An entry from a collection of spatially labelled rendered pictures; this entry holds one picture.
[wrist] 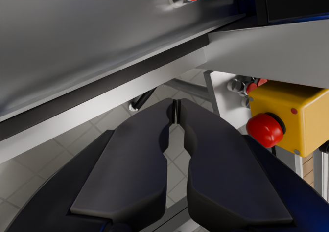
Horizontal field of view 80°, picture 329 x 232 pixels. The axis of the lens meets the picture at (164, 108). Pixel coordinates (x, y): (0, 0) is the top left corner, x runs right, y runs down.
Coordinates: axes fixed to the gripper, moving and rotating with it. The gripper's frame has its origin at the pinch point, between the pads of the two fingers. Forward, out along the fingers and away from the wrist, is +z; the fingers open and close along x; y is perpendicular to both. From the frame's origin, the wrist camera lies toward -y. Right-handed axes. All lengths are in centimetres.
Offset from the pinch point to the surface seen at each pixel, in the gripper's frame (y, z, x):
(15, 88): 3.4, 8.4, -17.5
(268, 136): 7.7, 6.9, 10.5
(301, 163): 24.9, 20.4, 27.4
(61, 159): 76, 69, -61
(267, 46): -1.2, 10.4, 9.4
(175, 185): 123, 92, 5
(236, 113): 13.6, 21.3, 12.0
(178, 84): 28, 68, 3
